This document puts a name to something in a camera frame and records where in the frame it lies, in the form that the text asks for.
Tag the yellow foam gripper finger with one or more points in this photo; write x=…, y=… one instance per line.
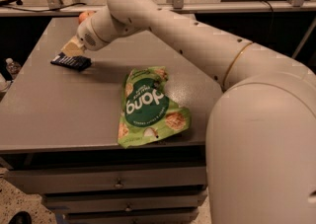
x=74, y=47

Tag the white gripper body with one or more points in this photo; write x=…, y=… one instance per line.
x=86, y=36

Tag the dark blue snack bar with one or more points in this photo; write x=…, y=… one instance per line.
x=78, y=63

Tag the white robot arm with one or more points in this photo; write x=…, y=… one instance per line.
x=260, y=139

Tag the red apple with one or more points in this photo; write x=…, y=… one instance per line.
x=84, y=15

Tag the clear plastic water bottle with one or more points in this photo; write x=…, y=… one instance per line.
x=13, y=67

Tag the grey drawer cabinet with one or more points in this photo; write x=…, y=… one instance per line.
x=58, y=134

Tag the green rice chips bag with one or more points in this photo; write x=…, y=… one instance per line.
x=147, y=114

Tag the black shoe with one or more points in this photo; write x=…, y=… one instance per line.
x=22, y=217

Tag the metal frame rail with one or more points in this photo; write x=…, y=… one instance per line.
x=222, y=7

